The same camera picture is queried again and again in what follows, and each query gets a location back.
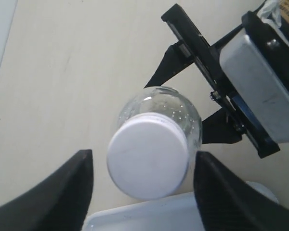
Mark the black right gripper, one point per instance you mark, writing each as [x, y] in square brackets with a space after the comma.
[235, 118]

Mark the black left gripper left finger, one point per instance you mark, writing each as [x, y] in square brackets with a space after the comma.
[58, 203]

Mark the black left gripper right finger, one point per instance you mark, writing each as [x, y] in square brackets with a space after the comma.
[226, 203]

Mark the clear plastic drink bottle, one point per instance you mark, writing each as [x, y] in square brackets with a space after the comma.
[168, 102]

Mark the white bottle cap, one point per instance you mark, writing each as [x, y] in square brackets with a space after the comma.
[148, 156]

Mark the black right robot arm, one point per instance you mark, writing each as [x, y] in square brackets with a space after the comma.
[248, 70]

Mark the white rectangular plastic tray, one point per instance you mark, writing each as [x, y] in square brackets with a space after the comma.
[174, 213]

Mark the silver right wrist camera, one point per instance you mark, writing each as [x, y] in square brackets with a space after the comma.
[256, 61]

